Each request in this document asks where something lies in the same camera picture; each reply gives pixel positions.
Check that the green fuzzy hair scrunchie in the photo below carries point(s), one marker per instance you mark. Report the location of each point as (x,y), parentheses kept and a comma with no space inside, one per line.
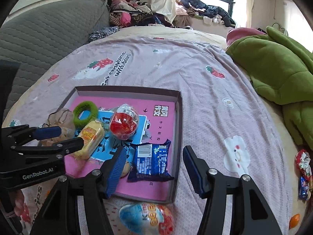
(94,113)

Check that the small orange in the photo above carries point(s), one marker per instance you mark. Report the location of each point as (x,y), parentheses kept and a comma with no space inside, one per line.
(294,221)

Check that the pile of clothes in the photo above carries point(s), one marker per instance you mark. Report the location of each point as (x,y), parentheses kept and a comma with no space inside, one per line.
(129,12)

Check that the blue cookie packet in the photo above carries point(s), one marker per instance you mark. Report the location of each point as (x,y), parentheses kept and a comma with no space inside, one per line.
(151,161)

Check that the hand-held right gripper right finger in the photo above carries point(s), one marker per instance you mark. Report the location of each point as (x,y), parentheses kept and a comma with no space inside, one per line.
(193,171)

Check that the dark patterned cloth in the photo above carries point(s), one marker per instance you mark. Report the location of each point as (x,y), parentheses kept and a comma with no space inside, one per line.
(102,33)

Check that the beige bed sheet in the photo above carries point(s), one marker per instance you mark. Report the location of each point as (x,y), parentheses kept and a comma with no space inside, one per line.
(171,33)

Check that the strawberry printed blanket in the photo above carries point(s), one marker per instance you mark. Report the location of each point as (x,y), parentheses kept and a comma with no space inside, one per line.
(207,102)

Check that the pink book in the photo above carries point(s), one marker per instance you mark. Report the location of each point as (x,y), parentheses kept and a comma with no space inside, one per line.
(161,132)

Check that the clothes on windowsill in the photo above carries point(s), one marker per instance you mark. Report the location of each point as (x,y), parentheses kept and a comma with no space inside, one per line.
(205,9)

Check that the red toy egg in wrapper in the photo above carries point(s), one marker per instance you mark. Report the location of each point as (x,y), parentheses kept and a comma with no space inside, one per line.
(123,124)

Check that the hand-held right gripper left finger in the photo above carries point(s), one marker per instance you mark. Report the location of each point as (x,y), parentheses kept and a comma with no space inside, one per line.
(117,169)

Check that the blue and white toy egg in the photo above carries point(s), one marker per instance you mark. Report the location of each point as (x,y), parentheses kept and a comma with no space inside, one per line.
(146,219)

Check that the blue candy packet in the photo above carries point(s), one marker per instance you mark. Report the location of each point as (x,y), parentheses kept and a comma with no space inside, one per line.
(303,188)

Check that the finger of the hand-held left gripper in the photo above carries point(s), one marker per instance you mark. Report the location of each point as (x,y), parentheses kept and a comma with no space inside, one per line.
(47,132)
(71,145)

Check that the shallow brown cardboard box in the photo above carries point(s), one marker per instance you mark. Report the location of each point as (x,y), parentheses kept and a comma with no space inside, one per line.
(178,132)

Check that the pink pillow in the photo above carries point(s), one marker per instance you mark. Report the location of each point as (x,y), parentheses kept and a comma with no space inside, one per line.
(242,33)

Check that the green quilted blanket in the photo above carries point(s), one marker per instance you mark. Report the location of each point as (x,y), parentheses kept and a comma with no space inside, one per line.
(273,66)

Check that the yellow cake packet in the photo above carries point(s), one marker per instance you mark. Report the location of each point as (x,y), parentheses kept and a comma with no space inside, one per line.
(91,137)

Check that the red and white candy packet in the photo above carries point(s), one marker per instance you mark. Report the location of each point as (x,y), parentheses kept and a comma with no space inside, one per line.
(303,161)

